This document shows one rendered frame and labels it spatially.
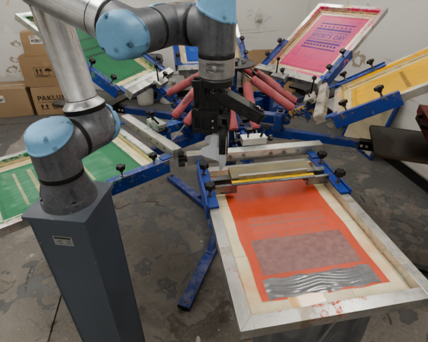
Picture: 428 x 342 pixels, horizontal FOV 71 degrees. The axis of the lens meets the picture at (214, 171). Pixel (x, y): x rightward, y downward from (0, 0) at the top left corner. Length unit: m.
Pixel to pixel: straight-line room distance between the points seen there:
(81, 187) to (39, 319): 1.48
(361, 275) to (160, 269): 1.51
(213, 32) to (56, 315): 1.99
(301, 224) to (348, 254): 0.19
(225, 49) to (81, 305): 0.95
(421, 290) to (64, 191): 1.03
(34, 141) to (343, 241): 1.00
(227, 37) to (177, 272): 1.84
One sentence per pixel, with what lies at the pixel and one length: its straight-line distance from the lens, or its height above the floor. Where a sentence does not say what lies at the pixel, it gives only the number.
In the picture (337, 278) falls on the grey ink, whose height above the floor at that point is 0.96.
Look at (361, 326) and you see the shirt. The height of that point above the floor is 0.70.
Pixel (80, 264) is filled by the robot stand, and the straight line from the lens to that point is 1.03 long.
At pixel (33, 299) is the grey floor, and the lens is 2.40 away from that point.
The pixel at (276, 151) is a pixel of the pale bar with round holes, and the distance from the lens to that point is 1.51.
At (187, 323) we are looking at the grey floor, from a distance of 2.02.
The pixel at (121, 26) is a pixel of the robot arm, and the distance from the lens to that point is 0.53.
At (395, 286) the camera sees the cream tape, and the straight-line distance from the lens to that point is 1.12.
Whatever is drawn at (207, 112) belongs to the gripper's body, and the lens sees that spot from 0.65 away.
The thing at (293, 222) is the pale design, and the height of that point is 0.96.
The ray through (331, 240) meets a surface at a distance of 1.17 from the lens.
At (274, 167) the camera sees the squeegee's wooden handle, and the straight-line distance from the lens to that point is 1.31.
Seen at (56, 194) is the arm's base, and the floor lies 1.26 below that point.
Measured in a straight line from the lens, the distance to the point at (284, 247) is 1.10.
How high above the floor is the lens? 1.74
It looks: 33 degrees down
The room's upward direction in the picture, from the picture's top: straight up
